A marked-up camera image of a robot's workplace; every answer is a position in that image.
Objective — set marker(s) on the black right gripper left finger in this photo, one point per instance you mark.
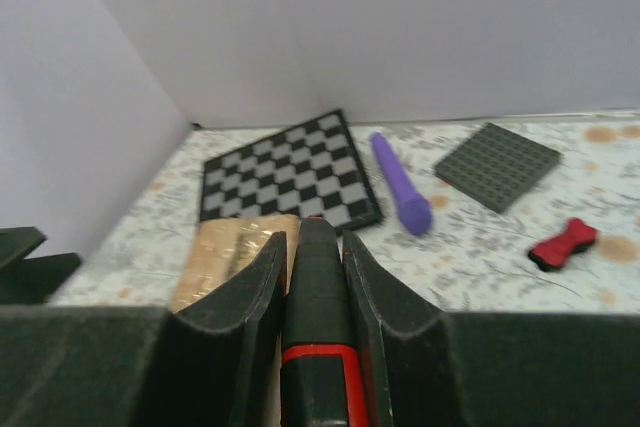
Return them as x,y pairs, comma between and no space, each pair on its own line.
218,358

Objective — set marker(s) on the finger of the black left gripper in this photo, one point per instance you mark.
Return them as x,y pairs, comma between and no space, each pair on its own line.
18,242
33,281

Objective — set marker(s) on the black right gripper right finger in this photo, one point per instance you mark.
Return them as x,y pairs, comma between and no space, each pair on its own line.
400,341

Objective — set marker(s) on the red black utility knife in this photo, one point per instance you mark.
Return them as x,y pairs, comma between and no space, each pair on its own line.
320,377

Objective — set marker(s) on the brown cardboard express box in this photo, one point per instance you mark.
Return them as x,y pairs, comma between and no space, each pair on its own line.
223,247

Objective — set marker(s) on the red black knife cap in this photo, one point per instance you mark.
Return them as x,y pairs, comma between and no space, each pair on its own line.
552,254

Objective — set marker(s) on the floral patterned table mat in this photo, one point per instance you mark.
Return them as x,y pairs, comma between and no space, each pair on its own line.
473,259

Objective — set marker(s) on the dark grey studded baseplate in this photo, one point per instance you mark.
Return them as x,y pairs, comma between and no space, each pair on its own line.
496,166

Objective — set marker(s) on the black white checkerboard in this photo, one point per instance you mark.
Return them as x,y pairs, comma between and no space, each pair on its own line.
312,169

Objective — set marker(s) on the purple cylindrical handle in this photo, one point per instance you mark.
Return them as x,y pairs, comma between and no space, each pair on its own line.
413,210

